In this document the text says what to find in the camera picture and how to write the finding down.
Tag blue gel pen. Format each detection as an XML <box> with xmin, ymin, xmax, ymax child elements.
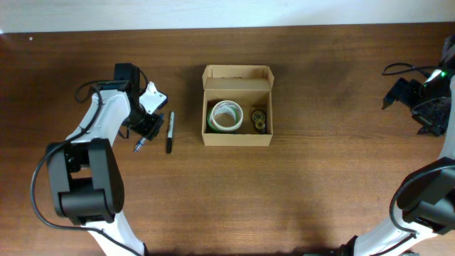
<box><xmin>133</xmin><ymin>113</ymin><xmax>165</xmax><ymax>154</ymax></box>

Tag black sharpie marker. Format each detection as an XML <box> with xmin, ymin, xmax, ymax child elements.
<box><xmin>166</xmin><ymin>112</ymin><xmax>175</xmax><ymax>154</ymax></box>

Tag white masking tape roll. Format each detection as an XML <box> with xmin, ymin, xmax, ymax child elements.
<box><xmin>209</xmin><ymin>100</ymin><xmax>245</xmax><ymax>134</ymax></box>

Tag green tape roll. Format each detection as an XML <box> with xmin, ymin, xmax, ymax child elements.
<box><xmin>206</xmin><ymin>102</ymin><xmax>245</xmax><ymax>134</ymax></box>

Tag cardboard box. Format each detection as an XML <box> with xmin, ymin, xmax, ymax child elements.
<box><xmin>201</xmin><ymin>65</ymin><xmax>274</xmax><ymax>146</ymax></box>

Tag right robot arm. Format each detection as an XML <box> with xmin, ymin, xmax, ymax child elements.
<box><xmin>334</xmin><ymin>36</ymin><xmax>454</xmax><ymax>256</ymax></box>

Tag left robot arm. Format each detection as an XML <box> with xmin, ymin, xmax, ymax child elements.
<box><xmin>30</xmin><ymin>63</ymin><xmax>168</xmax><ymax>255</ymax></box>

